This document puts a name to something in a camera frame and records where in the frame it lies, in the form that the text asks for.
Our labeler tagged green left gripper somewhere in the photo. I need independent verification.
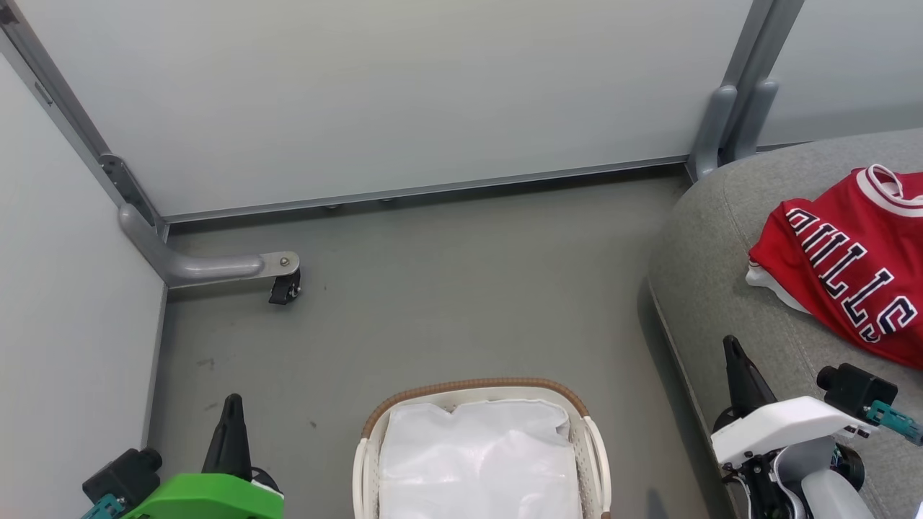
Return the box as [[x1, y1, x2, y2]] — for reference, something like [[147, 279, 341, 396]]
[[123, 394, 284, 519]]

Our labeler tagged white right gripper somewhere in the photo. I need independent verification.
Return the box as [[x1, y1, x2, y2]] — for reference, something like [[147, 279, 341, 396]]
[[710, 335, 859, 519]]

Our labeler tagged red Bulls basketball jersey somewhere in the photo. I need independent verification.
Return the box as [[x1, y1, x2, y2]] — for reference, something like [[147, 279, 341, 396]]
[[745, 164, 923, 370]]

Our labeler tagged white basket liner bag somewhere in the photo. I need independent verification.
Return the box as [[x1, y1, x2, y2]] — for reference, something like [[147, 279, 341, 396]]
[[378, 399, 583, 519]]

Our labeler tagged white laundry basket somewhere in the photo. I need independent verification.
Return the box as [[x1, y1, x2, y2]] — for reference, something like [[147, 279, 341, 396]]
[[352, 378, 612, 519]]

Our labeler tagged grey fabric sofa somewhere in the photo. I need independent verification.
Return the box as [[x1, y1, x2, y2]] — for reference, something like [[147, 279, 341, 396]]
[[647, 128, 923, 519]]

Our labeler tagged black caster wheel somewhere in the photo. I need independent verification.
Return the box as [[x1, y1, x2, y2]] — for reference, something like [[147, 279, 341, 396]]
[[268, 270, 302, 306]]

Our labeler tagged grey metal partition foot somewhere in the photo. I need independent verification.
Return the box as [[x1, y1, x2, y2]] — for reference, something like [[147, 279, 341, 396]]
[[119, 204, 301, 289]]

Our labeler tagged teal camera cable plug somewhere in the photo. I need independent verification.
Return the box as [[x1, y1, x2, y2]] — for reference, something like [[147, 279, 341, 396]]
[[81, 494, 125, 519], [864, 400, 923, 446]]

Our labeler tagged grey hinged corner post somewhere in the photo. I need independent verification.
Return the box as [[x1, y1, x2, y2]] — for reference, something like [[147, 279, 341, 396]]
[[0, 0, 170, 242]]

